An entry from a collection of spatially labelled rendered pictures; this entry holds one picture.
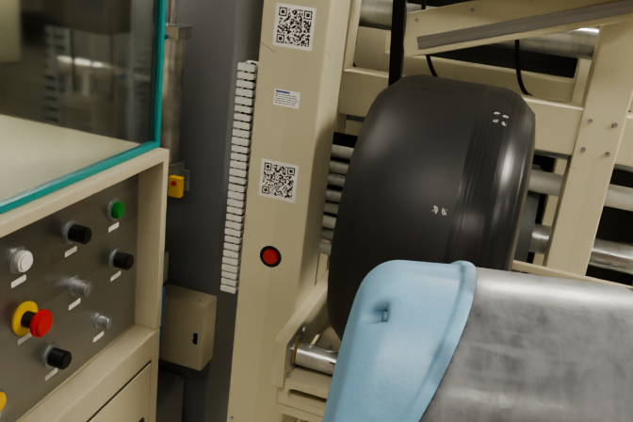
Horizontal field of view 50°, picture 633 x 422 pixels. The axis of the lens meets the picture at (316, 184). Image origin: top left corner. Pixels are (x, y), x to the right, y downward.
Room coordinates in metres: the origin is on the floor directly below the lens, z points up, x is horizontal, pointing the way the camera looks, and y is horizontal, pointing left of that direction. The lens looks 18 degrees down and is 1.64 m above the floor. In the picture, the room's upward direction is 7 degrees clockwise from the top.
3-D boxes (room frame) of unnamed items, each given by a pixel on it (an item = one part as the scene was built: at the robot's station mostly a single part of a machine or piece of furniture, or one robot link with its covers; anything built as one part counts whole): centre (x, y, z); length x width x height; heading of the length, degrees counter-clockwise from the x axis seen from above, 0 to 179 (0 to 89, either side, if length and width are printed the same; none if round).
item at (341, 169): (1.69, -0.09, 1.05); 0.20 x 0.15 x 0.30; 74
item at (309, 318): (1.31, -0.02, 0.90); 0.40 x 0.03 x 0.10; 164
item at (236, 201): (1.30, 0.15, 1.19); 0.05 x 0.04 x 0.48; 164
